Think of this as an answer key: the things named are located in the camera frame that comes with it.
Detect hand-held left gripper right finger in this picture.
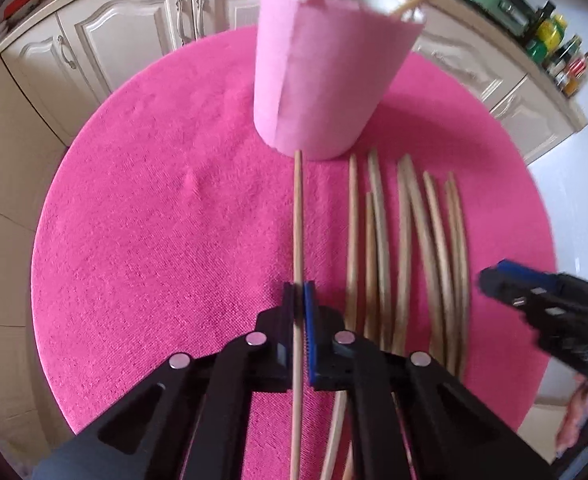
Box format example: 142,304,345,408
303,281,558,480

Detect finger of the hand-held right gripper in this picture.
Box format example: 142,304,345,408
478,267,549,321
494,259,564,287

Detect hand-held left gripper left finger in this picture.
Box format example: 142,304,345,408
31,282,295,480

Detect bunch of brown chopsticks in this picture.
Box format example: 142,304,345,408
319,147,472,480

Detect pink cup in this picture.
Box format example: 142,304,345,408
252,0,429,161

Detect person's right hand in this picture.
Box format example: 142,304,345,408
555,382,588,461

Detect round pink mat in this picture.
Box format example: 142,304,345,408
30,25,558,480

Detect red label sauce bottle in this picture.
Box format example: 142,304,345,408
561,55,588,97

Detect small dark condiment bottle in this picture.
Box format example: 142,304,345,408
548,37,583,75

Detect green bottle with yellow label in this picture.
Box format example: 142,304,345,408
526,15,569,63

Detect dark glass oil bottle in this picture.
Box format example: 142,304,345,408
534,2,557,36

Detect cream kitchen base cabinets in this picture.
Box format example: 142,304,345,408
0,0,588,166

